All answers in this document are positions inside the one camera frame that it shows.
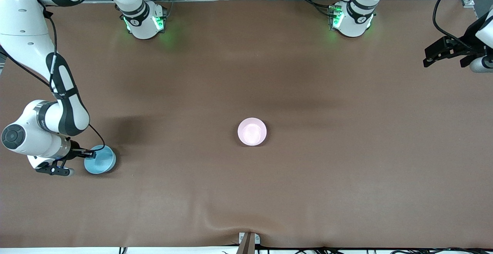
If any blue bowl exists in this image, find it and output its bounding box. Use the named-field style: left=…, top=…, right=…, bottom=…
left=84, top=145, right=116, bottom=175

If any pink bowl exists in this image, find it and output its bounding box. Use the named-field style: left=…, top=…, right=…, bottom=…
left=238, top=118, right=267, bottom=146

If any brown table mat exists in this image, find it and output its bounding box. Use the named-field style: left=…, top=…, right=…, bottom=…
left=0, top=0, right=493, bottom=249

